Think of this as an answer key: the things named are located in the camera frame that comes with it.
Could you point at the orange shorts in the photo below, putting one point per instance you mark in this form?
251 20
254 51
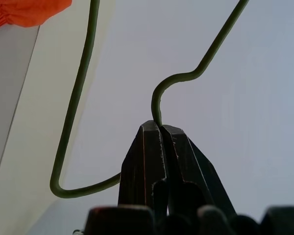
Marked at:
27 9

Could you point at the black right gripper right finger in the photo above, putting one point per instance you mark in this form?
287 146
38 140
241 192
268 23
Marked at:
186 161

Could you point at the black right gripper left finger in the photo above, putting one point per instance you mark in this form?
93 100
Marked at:
142 159

